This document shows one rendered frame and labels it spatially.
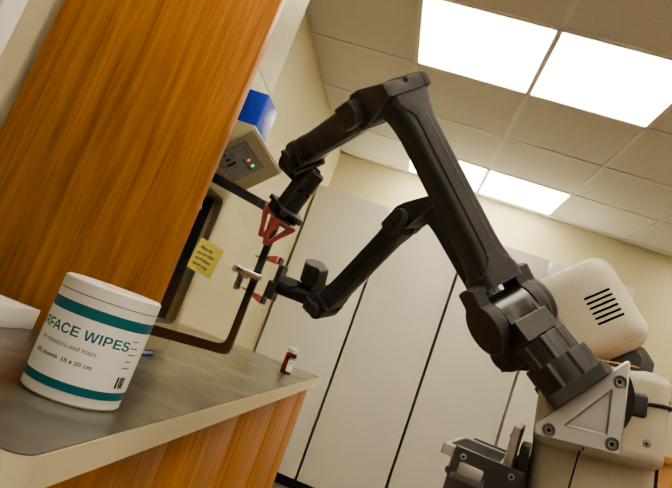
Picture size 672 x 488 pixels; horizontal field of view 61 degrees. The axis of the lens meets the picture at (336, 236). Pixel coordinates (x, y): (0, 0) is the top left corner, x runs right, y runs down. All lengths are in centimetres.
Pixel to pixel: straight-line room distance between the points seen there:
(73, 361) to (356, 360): 362
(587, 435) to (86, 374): 62
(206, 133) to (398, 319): 322
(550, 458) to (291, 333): 353
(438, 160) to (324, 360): 358
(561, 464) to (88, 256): 96
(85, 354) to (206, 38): 80
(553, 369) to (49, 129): 112
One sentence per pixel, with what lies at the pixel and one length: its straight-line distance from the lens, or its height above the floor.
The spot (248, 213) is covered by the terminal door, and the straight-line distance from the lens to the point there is 145.
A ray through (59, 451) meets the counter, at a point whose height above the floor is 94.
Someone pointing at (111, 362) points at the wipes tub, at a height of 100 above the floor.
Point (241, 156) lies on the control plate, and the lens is 142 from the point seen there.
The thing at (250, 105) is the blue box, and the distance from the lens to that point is 138.
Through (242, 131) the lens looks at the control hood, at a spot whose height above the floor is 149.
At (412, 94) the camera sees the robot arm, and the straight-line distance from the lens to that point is 85.
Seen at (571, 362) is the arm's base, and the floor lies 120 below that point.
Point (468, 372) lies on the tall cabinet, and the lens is 433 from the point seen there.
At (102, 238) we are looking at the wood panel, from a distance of 128.
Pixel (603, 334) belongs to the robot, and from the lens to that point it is 94.
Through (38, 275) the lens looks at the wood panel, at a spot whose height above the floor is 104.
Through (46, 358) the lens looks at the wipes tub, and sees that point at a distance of 80.
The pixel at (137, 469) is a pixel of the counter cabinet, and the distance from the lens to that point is 97.
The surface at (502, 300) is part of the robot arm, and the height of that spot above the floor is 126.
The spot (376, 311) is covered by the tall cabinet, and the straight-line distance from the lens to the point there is 431.
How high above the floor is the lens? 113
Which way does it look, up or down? 9 degrees up
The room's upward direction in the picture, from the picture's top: 20 degrees clockwise
